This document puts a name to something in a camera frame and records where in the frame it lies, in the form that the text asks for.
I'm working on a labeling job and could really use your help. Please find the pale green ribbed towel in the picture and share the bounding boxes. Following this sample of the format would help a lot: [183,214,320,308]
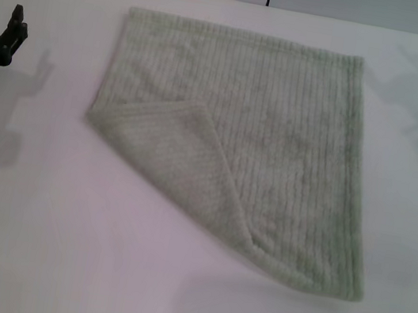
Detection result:
[61,1,406,304]

